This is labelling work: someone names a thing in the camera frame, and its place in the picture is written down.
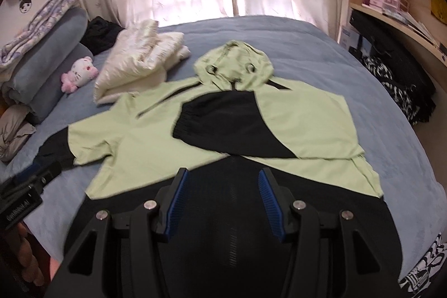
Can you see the beige cloth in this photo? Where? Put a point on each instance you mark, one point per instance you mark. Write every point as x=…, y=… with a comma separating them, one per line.
x=14, y=134

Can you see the white and pink cat plush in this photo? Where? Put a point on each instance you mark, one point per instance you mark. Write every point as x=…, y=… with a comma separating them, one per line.
x=81, y=73

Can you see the green and black hoodie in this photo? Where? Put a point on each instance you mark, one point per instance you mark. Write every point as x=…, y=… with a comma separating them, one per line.
x=139, y=144

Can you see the person's left hand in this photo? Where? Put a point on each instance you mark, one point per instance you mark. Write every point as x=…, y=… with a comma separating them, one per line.
x=31, y=259

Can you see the yellow sheet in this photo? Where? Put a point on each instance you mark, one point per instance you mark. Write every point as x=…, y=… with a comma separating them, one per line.
x=439, y=4

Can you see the papers on shelf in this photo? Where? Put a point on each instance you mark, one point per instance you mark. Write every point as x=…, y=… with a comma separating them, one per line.
x=415, y=25

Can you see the black white patterned clothes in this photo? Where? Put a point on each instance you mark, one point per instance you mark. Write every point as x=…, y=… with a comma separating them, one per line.
x=401, y=57

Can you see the cartoon face wall sticker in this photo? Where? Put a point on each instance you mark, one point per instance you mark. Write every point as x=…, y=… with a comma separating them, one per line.
x=26, y=3

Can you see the bed with blue sheet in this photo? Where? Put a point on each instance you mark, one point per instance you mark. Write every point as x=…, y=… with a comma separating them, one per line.
x=377, y=144

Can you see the folded blue blanket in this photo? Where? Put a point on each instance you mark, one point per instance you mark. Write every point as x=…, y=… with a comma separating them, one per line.
x=52, y=53

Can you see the black clothes pile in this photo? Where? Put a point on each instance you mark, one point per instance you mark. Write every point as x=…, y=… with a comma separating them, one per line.
x=101, y=34

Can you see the white puffer jacket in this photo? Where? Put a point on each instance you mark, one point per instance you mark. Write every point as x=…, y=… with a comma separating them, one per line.
x=136, y=60

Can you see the white and blue box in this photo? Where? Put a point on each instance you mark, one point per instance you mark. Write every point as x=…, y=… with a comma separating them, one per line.
x=350, y=38

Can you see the purple patterned quilt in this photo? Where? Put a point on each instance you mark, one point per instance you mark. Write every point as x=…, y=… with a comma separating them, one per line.
x=42, y=17

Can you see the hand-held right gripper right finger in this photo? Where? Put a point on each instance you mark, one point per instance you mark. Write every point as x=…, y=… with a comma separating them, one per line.
x=270, y=205

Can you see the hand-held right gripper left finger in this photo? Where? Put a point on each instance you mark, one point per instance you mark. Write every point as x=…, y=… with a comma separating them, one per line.
x=176, y=202

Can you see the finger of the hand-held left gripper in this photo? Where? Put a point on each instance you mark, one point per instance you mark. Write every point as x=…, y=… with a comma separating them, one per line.
x=45, y=172

